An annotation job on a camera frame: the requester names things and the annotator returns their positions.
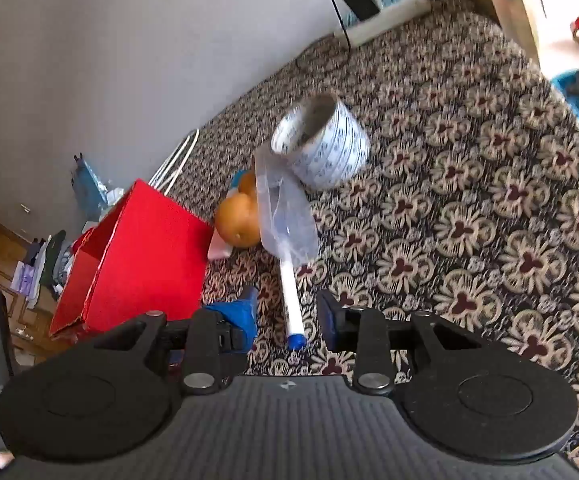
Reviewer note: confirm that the pile of clothes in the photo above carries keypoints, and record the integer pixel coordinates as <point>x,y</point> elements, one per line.
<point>44,265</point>

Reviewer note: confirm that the patterned bedsheet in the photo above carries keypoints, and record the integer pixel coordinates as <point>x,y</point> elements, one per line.
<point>469,210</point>

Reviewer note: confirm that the white blue-printed tape roll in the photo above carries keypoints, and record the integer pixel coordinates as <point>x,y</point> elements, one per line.
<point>337,152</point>

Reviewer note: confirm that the blue packet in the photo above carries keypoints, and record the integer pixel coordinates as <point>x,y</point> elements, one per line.
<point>87,190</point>

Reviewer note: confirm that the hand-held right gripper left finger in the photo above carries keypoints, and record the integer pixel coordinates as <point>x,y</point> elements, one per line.
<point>242,312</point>

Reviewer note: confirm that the white marker with blue cap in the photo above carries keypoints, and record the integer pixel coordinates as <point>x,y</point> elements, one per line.
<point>292,305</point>

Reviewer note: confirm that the clear plastic bag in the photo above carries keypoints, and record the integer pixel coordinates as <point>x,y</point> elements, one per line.
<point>292,220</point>

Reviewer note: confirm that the white tube with blue cap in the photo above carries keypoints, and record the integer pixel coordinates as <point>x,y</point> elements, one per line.
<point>219,251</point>

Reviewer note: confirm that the white power strip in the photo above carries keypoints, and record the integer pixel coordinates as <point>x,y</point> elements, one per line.
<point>394,10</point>

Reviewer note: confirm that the brown cardboard box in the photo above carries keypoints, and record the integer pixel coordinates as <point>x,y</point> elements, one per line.
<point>514,0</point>

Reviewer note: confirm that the red cardboard box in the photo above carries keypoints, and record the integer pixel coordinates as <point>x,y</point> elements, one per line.
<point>144,260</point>

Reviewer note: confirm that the brown gourd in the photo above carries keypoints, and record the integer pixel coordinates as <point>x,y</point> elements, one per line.
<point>237,222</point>

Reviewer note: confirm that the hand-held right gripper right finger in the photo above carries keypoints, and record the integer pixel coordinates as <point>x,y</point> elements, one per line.
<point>325,320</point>

